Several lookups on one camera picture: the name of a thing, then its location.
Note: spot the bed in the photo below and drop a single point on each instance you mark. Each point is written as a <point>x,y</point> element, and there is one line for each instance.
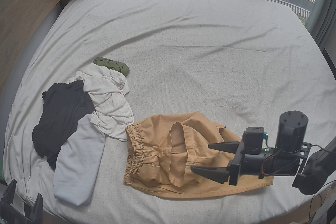
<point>183,34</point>

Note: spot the black garment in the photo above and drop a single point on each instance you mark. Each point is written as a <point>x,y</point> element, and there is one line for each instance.
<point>60,112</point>

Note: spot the tan shorts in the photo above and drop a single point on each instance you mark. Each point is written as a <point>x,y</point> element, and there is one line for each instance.
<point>157,160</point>

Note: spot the pale grey garment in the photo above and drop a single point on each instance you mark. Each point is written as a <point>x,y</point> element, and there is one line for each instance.
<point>78,165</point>

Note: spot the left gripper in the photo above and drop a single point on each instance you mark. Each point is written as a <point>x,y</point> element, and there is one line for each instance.
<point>10,213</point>

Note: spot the olive green garment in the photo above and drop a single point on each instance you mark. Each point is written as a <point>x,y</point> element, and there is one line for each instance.
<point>110,64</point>

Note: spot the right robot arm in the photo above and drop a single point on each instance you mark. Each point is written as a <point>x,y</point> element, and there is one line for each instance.
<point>292,125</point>

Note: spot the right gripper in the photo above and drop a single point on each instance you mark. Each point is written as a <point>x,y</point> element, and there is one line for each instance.
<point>275,165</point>

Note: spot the cream white garment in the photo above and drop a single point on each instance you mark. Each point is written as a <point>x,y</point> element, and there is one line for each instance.
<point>110,102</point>

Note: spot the grey-green curtain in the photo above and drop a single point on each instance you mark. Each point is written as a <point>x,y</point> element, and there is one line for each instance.
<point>322,7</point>

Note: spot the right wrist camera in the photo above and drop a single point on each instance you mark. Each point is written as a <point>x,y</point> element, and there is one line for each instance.
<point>252,136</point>

